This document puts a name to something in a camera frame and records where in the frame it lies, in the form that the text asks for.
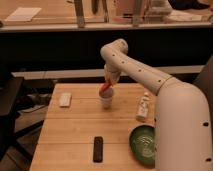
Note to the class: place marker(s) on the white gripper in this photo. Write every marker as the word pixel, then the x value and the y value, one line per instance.
pixel 111 77

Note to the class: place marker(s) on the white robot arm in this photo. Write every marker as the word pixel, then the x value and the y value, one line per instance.
pixel 183 129

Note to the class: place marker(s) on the white ceramic cup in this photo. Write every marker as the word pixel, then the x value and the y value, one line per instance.
pixel 106 98

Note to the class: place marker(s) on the white small bottle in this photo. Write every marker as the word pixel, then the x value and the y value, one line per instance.
pixel 143 107

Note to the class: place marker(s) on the white rectangular sponge block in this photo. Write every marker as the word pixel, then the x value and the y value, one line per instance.
pixel 65 99

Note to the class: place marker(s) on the black rectangular remote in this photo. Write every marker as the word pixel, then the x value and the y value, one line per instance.
pixel 98 149

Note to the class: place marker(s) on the metal table leg left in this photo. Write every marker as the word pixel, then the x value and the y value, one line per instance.
pixel 79 13

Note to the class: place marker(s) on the metal table leg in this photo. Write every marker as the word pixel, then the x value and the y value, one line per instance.
pixel 79 13
pixel 136 13

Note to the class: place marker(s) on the metal table leg right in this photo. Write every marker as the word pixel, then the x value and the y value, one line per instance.
pixel 136 13

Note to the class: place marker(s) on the green glass bowl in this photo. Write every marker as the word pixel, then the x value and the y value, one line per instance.
pixel 142 145

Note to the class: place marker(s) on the white paper on floor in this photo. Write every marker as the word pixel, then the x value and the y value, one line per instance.
pixel 23 14

